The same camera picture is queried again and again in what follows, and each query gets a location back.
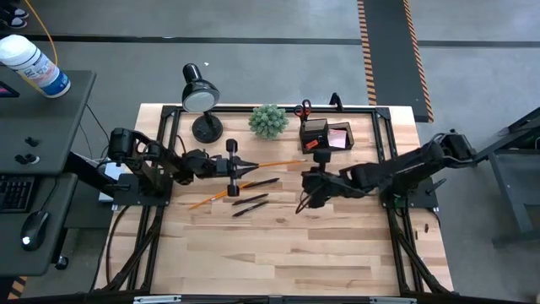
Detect red handled scissors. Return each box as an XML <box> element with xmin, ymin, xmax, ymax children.
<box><xmin>294</xmin><ymin>99</ymin><xmax>313</xmax><ymax>123</ymax></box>

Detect black floor mat striped edges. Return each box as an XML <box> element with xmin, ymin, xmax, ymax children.
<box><xmin>357</xmin><ymin>0</ymin><xmax>435</xmax><ymax>123</ymax></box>

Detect black aluminium table frame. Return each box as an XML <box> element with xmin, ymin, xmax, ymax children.
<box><xmin>94</xmin><ymin>104</ymin><xmax>455</xmax><ymax>296</ymax></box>

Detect yellow cable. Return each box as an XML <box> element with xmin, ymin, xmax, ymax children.
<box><xmin>23</xmin><ymin>0</ymin><xmax>59</xmax><ymax>71</ymax></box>

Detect silver metal bracket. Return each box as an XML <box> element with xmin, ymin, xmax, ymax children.
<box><xmin>133</xmin><ymin>295</ymin><xmax>182</xmax><ymax>304</ymax></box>
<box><xmin>370</xmin><ymin>296</ymin><xmax>418</xmax><ymax>304</ymax></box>

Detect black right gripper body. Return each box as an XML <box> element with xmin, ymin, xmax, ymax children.
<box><xmin>300</xmin><ymin>149</ymin><xmax>341</xmax><ymax>210</ymax></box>

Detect small tablet screen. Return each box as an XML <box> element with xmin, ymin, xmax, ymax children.
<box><xmin>0</xmin><ymin>81</ymin><xmax>20</xmax><ymax>99</ymax></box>

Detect white wipes canister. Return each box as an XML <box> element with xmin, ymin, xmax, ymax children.
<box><xmin>0</xmin><ymin>34</ymin><xmax>72</xmax><ymax>99</ymax></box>

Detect person's shoe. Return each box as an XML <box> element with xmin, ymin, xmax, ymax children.
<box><xmin>0</xmin><ymin>16</ymin><xmax>27</xmax><ymax>30</ymax></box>
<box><xmin>0</xmin><ymin>4</ymin><xmax>30</xmax><ymax>19</ymax></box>

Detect black pen with silver print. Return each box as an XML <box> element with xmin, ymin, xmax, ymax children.
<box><xmin>231</xmin><ymin>199</ymin><xmax>270</xmax><ymax>219</ymax></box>

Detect black mesh desk organizer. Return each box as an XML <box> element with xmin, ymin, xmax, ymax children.
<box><xmin>298</xmin><ymin>117</ymin><xmax>356</xmax><ymax>155</ymax></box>

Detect black computer mouse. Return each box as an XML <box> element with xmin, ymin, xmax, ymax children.
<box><xmin>19</xmin><ymin>209</ymin><xmax>51</xmax><ymax>252</ymax></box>

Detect grey metal cart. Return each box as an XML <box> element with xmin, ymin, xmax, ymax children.
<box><xmin>474</xmin><ymin>108</ymin><xmax>540</xmax><ymax>246</ymax></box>

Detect dark side desk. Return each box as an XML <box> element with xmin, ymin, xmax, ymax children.
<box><xmin>0</xmin><ymin>69</ymin><xmax>97</xmax><ymax>278</ymax></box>

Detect white power adapter box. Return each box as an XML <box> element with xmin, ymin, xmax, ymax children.
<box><xmin>98</xmin><ymin>161</ymin><xmax>124</xmax><ymax>204</ymax></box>

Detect black keyboard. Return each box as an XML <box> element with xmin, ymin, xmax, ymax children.
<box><xmin>0</xmin><ymin>176</ymin><xmax>35</xmax><ymax>214</ymax></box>

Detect black desk lamp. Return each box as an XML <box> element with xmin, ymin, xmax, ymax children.
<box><xmin>181</xmin><ymin>62</ymin><xmax>224</xmax><ymax>144</ymax></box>

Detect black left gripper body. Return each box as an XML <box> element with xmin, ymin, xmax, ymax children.
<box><xmin>209</xmin><ymin>138</ymin><xmax>240</xmax><ymax>198</ymax></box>

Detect green artificial potted plant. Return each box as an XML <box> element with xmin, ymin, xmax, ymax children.
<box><xmin>247</xmin><ymin>104</ymin><xmax>290</xmax><ymax>139</ymax></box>

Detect pink sticky note pad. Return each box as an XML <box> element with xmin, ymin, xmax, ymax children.
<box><xmin>327</xmin><ymin>128</ymin><xmax>348</xmax><ymax>149</ymax></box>

